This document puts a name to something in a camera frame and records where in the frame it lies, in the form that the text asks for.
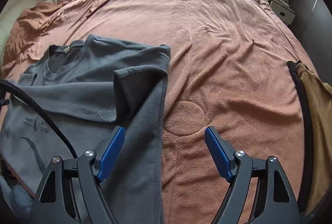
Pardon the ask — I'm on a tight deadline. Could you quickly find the mustard brown garment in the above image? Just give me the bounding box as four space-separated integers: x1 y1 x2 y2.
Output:
287 61 331 214

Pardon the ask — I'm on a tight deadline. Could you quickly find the grey t-shirt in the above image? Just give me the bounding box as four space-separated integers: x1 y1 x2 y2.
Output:
1 35 171 223

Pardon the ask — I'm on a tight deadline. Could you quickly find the white bedside cabinet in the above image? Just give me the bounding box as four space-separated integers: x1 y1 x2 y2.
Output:
253 0 297 27

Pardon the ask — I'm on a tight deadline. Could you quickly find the black corrugated cable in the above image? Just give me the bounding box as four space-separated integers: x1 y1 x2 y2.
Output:
0 78 78 160

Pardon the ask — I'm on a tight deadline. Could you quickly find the orange-brown quilt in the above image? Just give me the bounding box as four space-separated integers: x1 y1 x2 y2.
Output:
2 0 312 223

